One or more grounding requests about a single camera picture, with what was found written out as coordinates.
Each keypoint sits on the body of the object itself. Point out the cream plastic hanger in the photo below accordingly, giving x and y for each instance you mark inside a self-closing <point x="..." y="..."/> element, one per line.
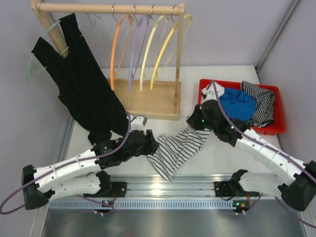
<point x="162" y="18"/>

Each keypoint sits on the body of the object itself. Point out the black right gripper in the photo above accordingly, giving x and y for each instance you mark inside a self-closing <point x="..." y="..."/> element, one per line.
<point x="193" y="120"/>

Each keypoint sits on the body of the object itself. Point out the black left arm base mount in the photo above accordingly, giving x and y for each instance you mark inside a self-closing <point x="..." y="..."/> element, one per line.
<point x="118" y="190"/>

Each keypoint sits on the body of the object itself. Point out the red plastic bin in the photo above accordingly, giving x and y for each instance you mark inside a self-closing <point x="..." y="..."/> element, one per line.
<point x="277" y="127"/>

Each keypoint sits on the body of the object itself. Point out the orange plastic hanger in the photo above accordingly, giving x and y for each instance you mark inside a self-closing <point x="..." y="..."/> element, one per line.
<point x="114" y="71"/>

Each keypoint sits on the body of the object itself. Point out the aluminium mounting rail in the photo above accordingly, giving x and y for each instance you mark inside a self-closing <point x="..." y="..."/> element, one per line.
<point x="163" y="187"/>

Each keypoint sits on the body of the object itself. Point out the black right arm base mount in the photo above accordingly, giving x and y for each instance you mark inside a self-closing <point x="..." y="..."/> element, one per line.
<point x="227" y="190"/>

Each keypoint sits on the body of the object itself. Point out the striped garment in bin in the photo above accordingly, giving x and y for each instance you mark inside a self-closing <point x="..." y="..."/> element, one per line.
<point x="264" y="98"/>

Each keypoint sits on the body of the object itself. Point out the white garment in bin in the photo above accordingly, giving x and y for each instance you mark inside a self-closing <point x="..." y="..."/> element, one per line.
<point x="211" y="92"/>

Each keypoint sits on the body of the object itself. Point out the slotted white cable duct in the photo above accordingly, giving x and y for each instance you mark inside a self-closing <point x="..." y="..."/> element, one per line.
<point x="152" y="204"/>

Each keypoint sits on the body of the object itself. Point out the blue garment in bin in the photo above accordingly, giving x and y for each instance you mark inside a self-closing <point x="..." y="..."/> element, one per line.
<point x="237" y="104"/>

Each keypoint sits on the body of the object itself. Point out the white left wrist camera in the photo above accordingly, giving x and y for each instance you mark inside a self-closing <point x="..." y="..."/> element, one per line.
<point x="138" y="122"/>

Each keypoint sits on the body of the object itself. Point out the black white striped tank top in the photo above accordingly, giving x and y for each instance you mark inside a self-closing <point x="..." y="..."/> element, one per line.
<point x="174" y="151"/>

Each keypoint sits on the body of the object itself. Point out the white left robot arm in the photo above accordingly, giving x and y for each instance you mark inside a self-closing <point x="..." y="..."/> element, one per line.
<point x="85" y="173"/>

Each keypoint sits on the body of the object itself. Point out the wooden clothes rack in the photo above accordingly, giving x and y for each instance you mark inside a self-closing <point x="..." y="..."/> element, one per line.
<point x="161" y="103"/>

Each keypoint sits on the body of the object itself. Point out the yellow plastic hanger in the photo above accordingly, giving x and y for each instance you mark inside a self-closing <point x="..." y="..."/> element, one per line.
<point x="155" y="74"/>

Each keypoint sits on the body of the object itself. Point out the purple plastic hanger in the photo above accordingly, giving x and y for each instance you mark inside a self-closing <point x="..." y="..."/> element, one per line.
<point x="132" y="68"/>

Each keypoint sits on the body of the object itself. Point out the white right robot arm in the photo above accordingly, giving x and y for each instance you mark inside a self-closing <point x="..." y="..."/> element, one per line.
<point x="294" y="181"/>

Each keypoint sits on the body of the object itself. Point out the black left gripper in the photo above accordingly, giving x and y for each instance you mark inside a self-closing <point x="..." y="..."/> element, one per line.
<point x="150" y="142"/>

